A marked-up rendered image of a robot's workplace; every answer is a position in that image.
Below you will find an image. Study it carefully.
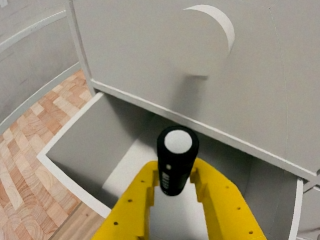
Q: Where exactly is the black aa battery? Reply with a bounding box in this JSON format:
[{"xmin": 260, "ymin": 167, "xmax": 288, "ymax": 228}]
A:
[{"xmin": 156, "ymin": 125, "xmax": 200, "ymax": 197}]

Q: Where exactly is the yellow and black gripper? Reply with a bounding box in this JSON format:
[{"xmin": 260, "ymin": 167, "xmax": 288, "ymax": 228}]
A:
[{"xmin": 91, "ymin": 158, "xmax": 267, "ymax": 240}]

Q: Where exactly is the white chest of drawers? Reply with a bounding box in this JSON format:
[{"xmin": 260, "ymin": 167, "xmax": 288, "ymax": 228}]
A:
[{"xmin": 63, "ymin": 0, "xmax": 320, "ymax": 192}]

